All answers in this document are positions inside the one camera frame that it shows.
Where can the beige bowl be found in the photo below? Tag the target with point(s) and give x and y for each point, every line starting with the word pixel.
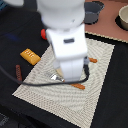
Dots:
pixel 123 14

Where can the woven grey placemat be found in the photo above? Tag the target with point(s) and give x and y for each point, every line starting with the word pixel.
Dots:
pixel 67 102

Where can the yellow toy bread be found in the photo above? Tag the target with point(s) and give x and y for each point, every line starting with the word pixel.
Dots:
pixel 30 56

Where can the large grey pot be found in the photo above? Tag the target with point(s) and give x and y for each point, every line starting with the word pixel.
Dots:
pixel 92 11

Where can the wooden handled fork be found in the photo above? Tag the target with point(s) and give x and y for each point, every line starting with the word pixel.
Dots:
pixel 77 85

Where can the brown toy sausage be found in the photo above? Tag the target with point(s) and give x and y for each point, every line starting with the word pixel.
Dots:
pixel 18 73

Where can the beige round plate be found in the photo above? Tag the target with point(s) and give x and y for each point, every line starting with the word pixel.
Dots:
pixel 59 72

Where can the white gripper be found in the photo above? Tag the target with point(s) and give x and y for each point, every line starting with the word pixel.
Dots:
pixel 70 49

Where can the wooden handled knife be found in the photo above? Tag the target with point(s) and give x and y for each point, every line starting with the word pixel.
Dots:
pixel 93 60

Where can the red toy tomato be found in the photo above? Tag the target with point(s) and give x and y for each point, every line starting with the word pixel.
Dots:
pixel 43 34

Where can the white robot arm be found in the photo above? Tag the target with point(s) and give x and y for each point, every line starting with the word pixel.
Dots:
pixel 57 15

